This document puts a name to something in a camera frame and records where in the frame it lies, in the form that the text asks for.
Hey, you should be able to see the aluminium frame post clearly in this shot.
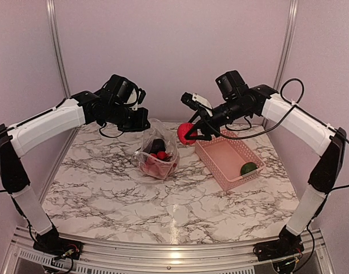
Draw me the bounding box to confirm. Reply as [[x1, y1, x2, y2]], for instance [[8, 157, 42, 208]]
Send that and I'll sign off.
[[46, 0, 71, 99], [273, 0, 299, 90]]

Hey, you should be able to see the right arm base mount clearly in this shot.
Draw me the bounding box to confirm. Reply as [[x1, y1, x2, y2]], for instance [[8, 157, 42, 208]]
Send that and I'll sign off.
[[253, 228, 304, 261]]

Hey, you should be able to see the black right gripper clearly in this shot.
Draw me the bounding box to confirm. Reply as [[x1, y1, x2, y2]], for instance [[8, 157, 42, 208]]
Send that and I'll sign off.
[[186, 96, 251, 140]]

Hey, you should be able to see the aluminium front rail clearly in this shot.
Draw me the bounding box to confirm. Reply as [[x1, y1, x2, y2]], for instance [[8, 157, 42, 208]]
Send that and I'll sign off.
[[1, 227, 336, 273]]

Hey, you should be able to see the right aluminium frame post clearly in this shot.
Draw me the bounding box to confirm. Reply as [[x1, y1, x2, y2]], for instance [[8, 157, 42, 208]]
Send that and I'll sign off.
[[273, 0, 299, 90]]

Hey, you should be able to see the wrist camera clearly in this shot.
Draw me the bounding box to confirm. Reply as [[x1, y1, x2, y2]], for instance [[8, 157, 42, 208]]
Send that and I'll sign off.
[[125, 86, 146, 111], [180, 92, 213, 116]]

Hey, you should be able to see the pink red apple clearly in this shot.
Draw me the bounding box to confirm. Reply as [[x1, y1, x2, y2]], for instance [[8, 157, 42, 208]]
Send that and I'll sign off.
[[177, 123, 196, 146]]

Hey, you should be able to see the dark purple eggplant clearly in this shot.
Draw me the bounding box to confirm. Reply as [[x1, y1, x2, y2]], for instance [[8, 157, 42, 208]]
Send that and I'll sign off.
[[148, 139, 166, 154]]

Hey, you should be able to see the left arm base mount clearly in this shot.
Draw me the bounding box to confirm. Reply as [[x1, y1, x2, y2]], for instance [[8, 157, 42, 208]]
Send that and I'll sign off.
[[33, 221, 83, 260]]

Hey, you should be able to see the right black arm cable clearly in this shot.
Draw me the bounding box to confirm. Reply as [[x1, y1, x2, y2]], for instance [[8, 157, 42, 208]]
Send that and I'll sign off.
[[214, 78, 349, 252]]

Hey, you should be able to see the left aluminium frame post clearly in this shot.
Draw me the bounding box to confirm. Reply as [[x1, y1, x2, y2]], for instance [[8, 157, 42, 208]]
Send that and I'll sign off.
[[46, 0, 71, 99]]

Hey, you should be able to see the clear zip top bag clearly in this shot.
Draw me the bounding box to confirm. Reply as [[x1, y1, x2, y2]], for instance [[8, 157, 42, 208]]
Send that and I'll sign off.
[[134, 119, 180, 180]]

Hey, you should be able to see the red yellow lychee bunch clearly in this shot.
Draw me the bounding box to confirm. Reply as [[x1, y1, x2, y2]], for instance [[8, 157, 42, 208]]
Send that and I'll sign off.
[[142, 151, 177, 177]]

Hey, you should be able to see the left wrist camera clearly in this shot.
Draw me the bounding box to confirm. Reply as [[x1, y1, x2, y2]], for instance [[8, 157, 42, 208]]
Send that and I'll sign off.
[[125, 86, 146, 111]]

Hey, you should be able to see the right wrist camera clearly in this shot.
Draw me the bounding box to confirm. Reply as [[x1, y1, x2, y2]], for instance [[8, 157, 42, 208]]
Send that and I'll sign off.
[[180, 92, 213, 116]]

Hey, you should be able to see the pink perforated plastic basket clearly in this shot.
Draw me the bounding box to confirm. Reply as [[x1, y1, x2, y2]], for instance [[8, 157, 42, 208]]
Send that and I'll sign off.
[[195, 136, 266, 191]]

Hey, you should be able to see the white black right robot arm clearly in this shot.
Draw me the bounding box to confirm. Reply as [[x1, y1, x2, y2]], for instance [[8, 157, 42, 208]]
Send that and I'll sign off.
[[178, 84, 346, 256]]

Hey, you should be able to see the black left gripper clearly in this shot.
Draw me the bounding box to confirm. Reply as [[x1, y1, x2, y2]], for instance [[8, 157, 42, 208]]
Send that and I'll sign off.
[[106, 102, 150, 131]]

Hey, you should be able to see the green bell pepper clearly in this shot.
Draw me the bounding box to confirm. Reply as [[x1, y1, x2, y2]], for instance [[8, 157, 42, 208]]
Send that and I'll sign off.
[[240, 162, 258, 176]]

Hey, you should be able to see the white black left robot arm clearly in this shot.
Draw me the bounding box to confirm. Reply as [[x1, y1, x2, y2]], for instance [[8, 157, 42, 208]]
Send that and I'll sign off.
[[0, 74, 150, 254]]

